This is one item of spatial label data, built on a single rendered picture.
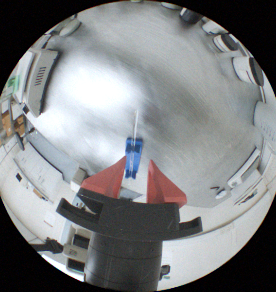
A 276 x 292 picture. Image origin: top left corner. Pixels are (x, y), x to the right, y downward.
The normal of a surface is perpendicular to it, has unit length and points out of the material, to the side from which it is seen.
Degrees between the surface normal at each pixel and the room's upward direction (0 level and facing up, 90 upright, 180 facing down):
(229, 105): 0
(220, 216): 90
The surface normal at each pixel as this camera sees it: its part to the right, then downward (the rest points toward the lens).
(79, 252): 0.56, -0.81
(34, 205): 0.58, -0.64
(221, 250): -0.81, -0.51
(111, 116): -0.07, 0.58
